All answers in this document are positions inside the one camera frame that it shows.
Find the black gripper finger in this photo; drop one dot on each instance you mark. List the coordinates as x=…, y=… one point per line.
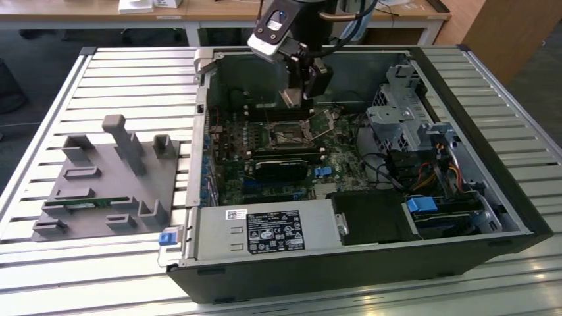
x=296, y=74
x=318, y=80

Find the silver topped CPU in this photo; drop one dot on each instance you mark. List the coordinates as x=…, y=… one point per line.
x=292, y=97

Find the RAM slot with white clips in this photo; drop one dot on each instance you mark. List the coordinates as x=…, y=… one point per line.
x=285, y=152
x=290, y=112
x=285, y=159
x=274, y=106

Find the CPU socket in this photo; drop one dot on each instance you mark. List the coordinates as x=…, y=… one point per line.
x=288, y=135

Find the black expansion slot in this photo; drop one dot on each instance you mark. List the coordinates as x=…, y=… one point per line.
x=273, y=198

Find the silver perforated disk bay cage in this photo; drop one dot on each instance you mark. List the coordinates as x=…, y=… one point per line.
x=387, y=131

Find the green motherboard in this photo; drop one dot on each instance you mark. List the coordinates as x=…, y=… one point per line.
x=348, y=164

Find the blue board connector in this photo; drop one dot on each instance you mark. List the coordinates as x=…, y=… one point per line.
x=322, y=171

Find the black graphics card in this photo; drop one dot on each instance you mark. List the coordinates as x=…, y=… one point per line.
x=281, y=172

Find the small white box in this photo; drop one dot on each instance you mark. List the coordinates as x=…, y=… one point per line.
x=169, y=4

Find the silver chipset heatsink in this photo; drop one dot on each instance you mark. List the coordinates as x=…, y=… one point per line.
x=326, y=191

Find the wooden cabinet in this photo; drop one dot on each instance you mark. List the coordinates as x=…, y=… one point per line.
x=505, y=33

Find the hard disk in blue carrier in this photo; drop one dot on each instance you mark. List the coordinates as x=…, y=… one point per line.
x=421, y=204

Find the silver power supply with label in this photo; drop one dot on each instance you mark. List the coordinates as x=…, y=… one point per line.
x=216, y=230

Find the grey plastic parts rack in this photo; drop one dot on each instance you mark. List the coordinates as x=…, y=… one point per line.
x=110, y=184

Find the wooden desk white legs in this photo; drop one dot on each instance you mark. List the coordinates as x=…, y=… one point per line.
x=66, y=14

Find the blue plastic case latch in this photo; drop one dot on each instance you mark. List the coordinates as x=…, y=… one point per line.
x=166, y=238

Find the green RAM stick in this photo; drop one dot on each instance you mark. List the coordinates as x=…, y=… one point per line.
x=104, y=201

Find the black open PC case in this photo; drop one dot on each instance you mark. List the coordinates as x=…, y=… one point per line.
x=352, y=279

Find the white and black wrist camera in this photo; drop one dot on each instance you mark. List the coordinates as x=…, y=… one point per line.
x=270, y=36

